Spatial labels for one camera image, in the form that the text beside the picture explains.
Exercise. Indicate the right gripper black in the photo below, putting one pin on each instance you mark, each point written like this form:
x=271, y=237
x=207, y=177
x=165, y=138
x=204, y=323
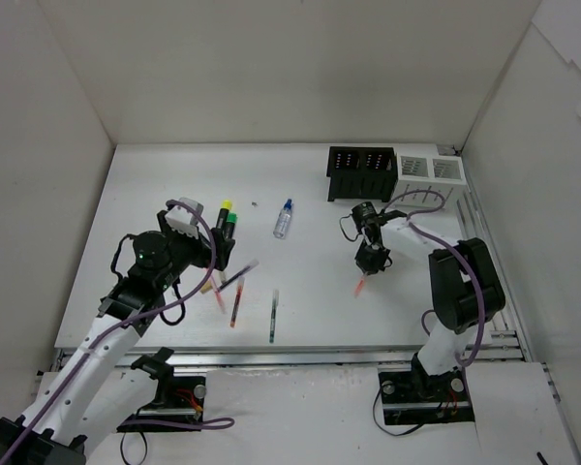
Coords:
x=371, y=259

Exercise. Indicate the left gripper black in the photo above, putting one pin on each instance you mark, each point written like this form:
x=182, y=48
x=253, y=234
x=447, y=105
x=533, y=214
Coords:
x=213, y=250

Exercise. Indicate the orange translucent highlighter pen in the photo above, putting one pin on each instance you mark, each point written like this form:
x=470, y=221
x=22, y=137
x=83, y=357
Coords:
x=360, y=285

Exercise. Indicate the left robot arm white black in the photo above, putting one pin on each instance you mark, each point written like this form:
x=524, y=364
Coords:
x=81, y=407

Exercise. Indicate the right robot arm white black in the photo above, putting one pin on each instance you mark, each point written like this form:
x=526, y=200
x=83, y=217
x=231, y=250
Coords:
x=466, y=291

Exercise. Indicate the pink translucent pen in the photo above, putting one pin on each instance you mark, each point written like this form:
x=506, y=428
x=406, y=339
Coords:
x=216, y=291

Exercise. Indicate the tan cork block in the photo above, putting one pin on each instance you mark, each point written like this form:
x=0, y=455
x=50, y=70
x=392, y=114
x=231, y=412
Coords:
x=206, y=289

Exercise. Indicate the green cap highlighter marker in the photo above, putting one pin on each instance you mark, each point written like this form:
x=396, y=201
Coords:
x=230, y=226

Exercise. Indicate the yellow cap highlighter marker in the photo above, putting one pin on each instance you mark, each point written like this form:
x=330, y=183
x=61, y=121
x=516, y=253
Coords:
x=223, y=214

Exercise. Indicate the red ink pen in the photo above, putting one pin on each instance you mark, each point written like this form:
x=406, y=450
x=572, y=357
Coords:
x=237, y=300

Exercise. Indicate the black ink pen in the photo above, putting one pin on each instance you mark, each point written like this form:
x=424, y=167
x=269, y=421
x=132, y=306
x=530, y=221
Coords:
x=240, y=273

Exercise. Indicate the black slotted pen holder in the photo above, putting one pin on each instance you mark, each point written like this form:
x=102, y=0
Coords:
x=361, y=173

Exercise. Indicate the small blue cap spray bottle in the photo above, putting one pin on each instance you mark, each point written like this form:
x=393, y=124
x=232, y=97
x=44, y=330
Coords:
x=284, y=220

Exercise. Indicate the green ink pen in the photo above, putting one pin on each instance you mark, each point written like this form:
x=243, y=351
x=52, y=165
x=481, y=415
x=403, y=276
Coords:
x=273, y=314

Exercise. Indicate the white slotted pen holder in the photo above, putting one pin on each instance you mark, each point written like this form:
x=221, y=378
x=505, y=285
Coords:
x=423, y=181

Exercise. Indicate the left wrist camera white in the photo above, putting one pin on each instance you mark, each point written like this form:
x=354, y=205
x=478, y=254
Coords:
x=183, y=221

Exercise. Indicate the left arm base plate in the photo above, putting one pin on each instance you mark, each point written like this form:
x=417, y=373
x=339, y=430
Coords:
x=181, y=410

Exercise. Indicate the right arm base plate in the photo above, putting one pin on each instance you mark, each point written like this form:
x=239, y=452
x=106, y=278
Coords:
x=408, y=400

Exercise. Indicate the aluminium rail front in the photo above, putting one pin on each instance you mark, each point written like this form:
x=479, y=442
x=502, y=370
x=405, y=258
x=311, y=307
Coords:
x=509, y=351

